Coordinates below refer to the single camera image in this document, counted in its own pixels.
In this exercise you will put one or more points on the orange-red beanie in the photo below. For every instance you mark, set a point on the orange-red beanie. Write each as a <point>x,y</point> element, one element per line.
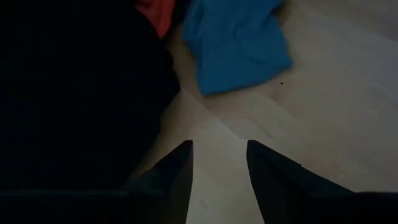
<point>158,15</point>

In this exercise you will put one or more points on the bright blue garment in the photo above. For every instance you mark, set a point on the bright blue garment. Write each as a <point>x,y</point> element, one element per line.
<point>236,46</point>

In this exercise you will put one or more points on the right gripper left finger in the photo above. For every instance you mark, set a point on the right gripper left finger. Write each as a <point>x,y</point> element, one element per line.
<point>177,174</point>

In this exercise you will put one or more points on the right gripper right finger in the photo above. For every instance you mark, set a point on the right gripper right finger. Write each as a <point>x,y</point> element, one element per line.
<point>270,180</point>

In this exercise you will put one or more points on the black garment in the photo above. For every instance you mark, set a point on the black garment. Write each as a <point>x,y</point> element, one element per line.
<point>77,93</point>

